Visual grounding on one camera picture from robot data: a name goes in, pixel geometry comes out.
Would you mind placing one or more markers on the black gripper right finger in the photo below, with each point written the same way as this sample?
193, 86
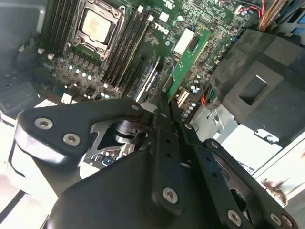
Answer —
212, 167

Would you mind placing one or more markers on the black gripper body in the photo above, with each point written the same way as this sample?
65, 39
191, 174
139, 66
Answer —
107, 202

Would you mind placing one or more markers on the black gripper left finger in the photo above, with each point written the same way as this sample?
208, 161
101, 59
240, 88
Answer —
164, 155

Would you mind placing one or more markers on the green RAM stick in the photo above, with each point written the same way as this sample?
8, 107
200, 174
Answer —
190, 55

